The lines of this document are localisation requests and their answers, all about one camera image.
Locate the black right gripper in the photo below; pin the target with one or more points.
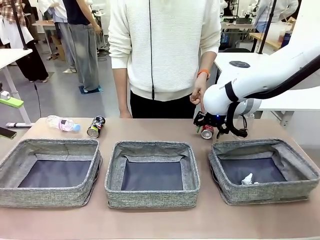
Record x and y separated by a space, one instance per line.
211 121

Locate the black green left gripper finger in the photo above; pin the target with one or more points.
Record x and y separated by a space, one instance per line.
11 102
7 132

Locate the crushed red can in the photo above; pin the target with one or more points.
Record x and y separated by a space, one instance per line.
207 133

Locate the clear bottle pink label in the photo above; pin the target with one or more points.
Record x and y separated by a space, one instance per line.
63 124

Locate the white paper ball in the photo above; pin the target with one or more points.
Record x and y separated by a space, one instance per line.
248 180

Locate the crushed black can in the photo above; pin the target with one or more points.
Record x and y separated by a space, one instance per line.
96 127

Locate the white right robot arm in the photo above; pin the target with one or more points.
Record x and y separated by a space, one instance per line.
262 80

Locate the person's left forearm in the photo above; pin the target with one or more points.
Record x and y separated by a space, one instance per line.
207 62

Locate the person's right forearm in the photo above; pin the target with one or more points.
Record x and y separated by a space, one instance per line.
120 90

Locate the person's left hand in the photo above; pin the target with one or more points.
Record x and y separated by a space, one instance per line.
198 92

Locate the person's right hand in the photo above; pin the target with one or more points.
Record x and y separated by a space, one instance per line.
125 115

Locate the clear plastic cup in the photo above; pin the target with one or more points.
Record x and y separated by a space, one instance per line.
240 125

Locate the white table with legs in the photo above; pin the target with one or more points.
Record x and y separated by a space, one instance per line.
10 56

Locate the orange wristband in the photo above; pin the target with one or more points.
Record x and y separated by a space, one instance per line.
203 73

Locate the large white table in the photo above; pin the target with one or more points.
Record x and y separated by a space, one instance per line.
275 105

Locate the brown cardboard box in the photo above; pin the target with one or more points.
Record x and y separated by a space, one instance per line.
59 50

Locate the bystander in plaid shirt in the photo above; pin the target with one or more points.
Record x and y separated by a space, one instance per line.
15 30

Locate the black stand pole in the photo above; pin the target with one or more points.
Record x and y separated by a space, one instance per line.
266 27
20 27

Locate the grey fabric basket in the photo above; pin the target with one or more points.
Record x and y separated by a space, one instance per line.
262 193
150 197
50 195

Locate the blue floor mat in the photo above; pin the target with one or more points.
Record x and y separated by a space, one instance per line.
91 89

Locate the bystander in light shirt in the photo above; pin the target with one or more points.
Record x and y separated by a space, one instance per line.
60 27

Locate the bystander in grey jeans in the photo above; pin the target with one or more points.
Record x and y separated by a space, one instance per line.
83 45

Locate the person in white sweater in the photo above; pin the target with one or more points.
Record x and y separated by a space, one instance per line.
165 50

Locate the wooden top table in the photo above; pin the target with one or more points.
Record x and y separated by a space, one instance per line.
267 40

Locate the dark blue bottle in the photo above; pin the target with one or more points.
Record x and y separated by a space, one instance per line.
285 40

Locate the bystander in pale blue top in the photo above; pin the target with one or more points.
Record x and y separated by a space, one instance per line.
275 12

